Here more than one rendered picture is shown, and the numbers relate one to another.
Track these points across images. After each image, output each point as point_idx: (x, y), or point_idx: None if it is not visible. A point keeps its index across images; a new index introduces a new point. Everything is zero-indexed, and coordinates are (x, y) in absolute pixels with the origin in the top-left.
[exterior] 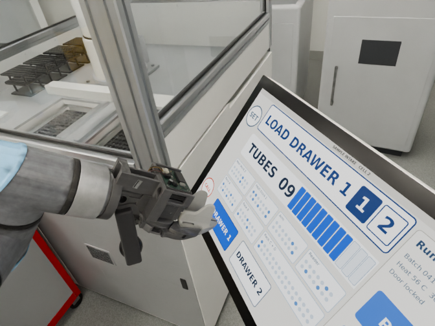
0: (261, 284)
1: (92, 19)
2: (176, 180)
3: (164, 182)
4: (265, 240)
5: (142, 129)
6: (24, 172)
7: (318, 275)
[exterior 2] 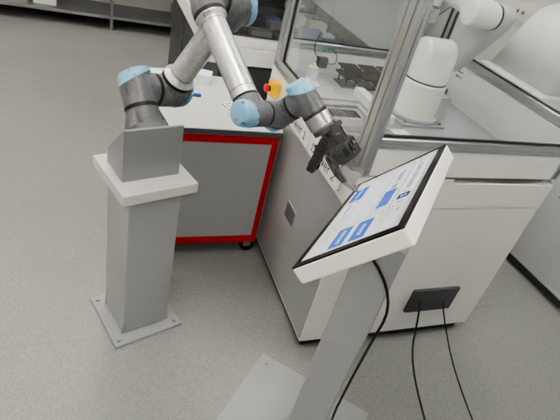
0: (346, 214)
1: (388, 62)
2: (354, 148)
3: (347, 142)
4: (365, 202)
5: (370, 132)
6: (307, 95)
7: (365, 212)
